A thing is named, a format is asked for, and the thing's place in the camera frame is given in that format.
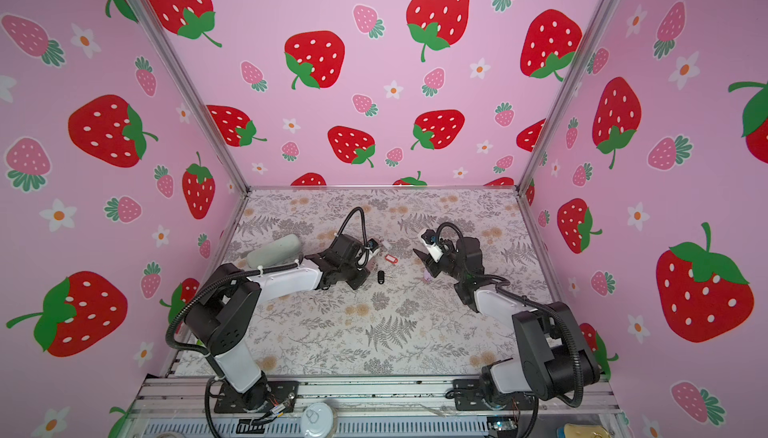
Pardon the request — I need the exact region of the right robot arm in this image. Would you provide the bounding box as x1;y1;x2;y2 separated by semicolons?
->
414;222;601;409

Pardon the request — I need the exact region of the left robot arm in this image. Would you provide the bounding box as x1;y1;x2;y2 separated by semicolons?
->
165;207;379;411

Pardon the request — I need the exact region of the grey-green oblong object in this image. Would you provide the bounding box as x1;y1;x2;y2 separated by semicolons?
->
246;234;302;269

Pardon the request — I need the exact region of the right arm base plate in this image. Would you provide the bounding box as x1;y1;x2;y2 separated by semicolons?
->
445;378;535;412

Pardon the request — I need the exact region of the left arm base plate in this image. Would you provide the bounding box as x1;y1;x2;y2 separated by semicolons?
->
213;381;299;415

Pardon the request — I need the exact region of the aluminium front rail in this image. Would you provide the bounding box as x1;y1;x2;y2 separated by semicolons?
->
128;374;619;418

